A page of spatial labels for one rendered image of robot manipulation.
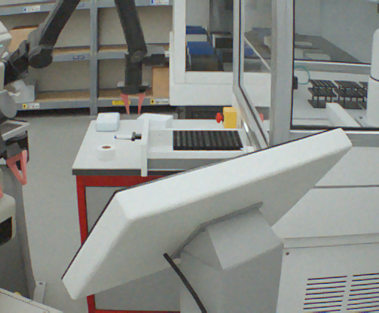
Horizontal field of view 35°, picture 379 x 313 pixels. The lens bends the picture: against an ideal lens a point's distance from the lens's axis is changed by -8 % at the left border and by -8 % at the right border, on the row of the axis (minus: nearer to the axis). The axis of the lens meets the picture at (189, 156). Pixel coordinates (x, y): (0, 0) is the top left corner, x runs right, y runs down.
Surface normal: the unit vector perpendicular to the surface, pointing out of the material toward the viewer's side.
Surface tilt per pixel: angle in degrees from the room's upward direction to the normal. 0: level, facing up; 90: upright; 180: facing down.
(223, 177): 40
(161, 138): 90
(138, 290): 90
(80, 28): 90
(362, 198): 90
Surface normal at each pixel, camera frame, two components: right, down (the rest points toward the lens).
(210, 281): -0.76, 0.20
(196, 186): 0.42, -0.56
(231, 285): 0.65, 0.26
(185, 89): 0.03, 0.33
